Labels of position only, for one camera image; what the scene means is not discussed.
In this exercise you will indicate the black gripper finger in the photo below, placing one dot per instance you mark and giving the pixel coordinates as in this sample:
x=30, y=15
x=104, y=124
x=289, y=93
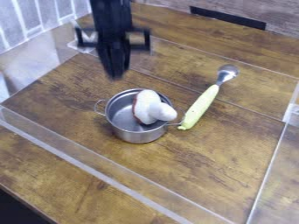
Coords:
x=122, y=61
x=102, y=53

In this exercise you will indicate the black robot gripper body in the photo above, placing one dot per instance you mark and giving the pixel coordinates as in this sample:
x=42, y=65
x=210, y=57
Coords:
x=112, y=22

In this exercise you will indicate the silver metal pot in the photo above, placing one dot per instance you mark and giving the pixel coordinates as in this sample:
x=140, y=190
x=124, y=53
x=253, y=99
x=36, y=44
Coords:
x=116, y=109

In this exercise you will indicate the red and white plush mushroom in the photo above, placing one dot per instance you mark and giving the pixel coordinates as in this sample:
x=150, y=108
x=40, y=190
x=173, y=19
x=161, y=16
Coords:
x=149, y=109

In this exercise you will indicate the black bar on table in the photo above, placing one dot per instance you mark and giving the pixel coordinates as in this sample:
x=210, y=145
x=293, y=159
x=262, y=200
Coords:
x=228, y=18

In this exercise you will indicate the clear acrylic barrier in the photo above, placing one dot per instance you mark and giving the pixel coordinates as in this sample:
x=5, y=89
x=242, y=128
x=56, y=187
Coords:
x=156, y=196

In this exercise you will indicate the clear acrylic bracket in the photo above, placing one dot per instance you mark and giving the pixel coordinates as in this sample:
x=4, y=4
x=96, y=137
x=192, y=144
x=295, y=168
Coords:
x=85, y=38

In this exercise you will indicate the green handled metal spoon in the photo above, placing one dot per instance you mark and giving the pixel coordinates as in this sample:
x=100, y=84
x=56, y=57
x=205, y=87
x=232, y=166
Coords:
x=226, y=72

